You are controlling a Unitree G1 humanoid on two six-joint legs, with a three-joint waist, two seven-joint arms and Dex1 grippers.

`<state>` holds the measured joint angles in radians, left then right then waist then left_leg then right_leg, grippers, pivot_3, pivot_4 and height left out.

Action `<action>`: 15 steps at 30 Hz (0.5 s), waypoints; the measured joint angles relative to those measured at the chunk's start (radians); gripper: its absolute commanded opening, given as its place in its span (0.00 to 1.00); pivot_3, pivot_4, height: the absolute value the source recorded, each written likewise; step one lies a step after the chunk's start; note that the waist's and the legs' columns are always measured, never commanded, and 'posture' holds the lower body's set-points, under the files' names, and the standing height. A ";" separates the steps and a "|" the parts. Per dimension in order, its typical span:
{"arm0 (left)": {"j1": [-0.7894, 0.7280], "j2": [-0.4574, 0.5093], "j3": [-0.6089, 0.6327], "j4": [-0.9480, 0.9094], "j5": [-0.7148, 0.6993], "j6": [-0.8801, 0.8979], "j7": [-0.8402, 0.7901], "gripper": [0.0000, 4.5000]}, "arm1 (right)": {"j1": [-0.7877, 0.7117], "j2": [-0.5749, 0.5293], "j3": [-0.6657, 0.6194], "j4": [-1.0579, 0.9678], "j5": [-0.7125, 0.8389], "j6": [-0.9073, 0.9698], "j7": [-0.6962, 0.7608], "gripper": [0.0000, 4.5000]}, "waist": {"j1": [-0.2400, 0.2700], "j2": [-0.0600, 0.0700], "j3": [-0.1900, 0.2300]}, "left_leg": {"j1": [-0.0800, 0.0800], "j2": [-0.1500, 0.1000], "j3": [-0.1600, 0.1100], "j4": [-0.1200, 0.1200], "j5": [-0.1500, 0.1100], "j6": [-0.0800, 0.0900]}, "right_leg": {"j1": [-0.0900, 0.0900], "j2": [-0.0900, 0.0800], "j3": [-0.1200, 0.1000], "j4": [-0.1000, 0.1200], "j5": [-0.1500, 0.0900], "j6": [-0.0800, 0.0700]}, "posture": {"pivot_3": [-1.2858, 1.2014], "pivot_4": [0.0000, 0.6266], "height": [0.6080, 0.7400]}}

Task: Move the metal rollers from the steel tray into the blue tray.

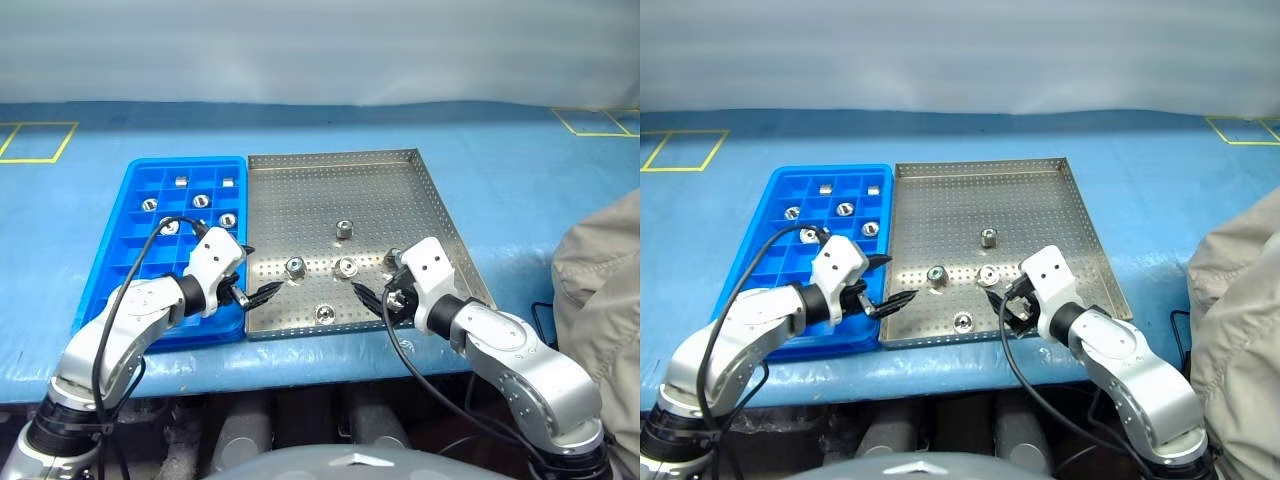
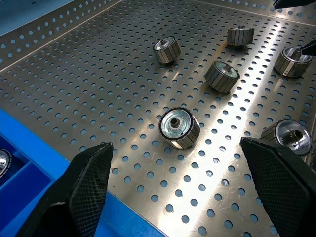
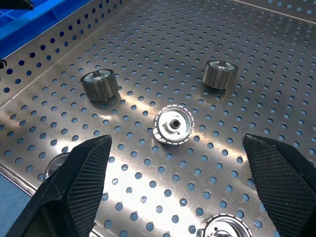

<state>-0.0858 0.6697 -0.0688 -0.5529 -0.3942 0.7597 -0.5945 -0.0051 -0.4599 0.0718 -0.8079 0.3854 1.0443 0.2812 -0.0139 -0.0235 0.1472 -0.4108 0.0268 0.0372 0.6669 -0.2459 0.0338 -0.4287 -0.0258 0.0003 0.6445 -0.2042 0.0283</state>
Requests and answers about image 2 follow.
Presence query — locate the blue compartment tray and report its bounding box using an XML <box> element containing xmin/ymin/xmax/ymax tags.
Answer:
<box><xmin>0</xmin><ymin>108</ymin><xmax>165</xmax><ymax>237</ymax></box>

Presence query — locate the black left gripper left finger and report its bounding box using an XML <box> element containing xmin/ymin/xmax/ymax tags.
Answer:
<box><xmin>14</xmin><ymin>142</ymin><xmax>114</xmax><ymax>237</ymax></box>

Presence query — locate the perforated stainless steel tray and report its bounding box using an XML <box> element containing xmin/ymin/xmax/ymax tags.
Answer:
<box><xmin>0</xmin><ymin>0</ymin><xmax>316</xmax><ymax>237</ymax></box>

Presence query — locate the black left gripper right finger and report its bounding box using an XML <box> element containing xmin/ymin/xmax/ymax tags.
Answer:
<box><xmin>240</xmin><ymin>137</ymin><xmax>316</xmax><ymax>237</ymax></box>

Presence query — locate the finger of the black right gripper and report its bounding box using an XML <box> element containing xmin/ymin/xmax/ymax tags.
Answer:
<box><xmin>273</xmin><ymin>0</ymin><xmax>316</xmax><ymax>10</ymax></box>
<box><xmin>298</xmin><ymin>39</ymin><xmax>316</xmax><ymax>56</ymax></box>

